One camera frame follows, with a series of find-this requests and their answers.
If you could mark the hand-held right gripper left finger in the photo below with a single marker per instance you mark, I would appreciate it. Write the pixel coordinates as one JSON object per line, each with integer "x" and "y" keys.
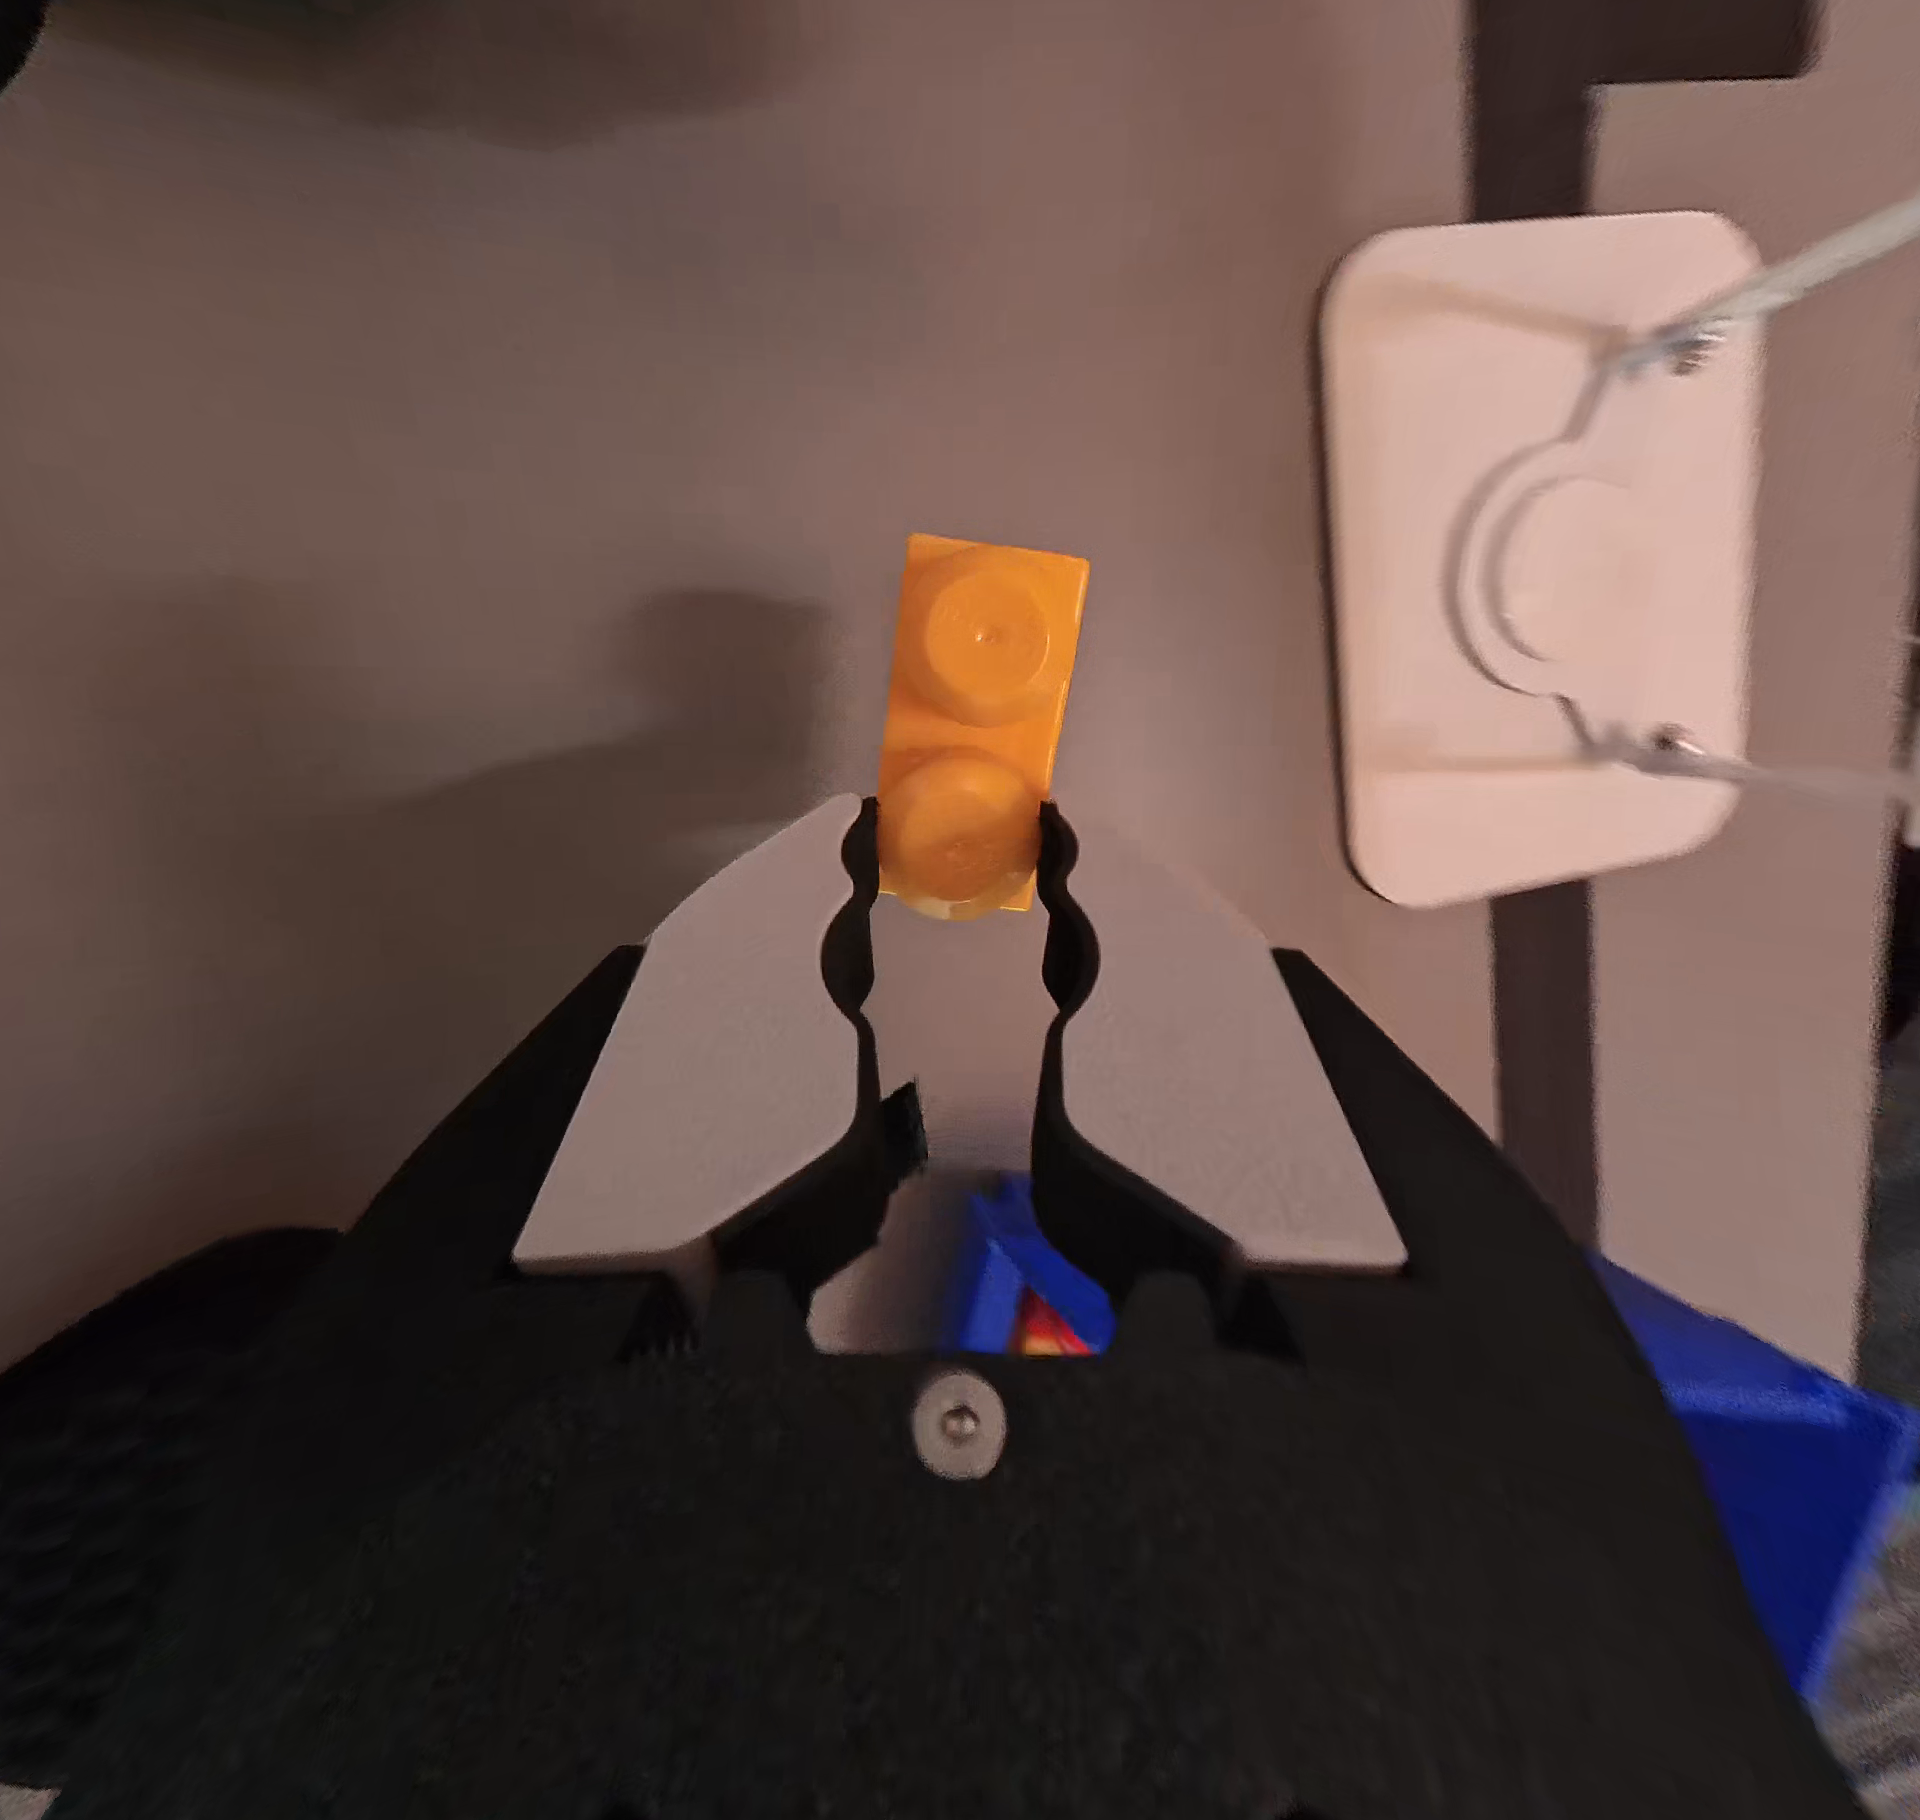
{"x": 704, "y": 1099}

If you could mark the yellow mega block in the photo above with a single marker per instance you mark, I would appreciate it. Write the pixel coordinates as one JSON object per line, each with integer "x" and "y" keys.
{"x": 984, "y": 651}

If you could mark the blue plastic bin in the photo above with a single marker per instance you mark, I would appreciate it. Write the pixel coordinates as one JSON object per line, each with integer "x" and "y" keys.
{"x": 1755, "y": 1415}

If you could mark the heap of mega blocks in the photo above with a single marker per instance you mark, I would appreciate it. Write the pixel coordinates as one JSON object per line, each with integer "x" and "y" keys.
{"x": 1050, "y": 1331}

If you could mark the white document stand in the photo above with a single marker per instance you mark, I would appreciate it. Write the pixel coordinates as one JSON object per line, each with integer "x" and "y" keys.
{"x": 1395, "y": 574}

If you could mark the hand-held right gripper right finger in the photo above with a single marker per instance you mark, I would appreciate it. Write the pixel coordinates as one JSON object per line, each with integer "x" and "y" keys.
{"x": 1213, "y": 1099}

